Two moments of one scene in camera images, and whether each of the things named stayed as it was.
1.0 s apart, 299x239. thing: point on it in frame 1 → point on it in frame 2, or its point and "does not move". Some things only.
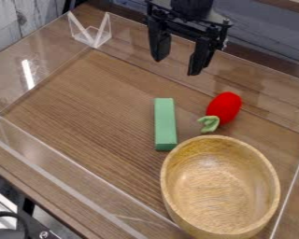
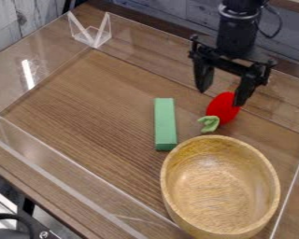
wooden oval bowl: [219, 187] does not move
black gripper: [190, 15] → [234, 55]
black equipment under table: [28, 228] does not move
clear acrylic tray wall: [65, 187] does not move
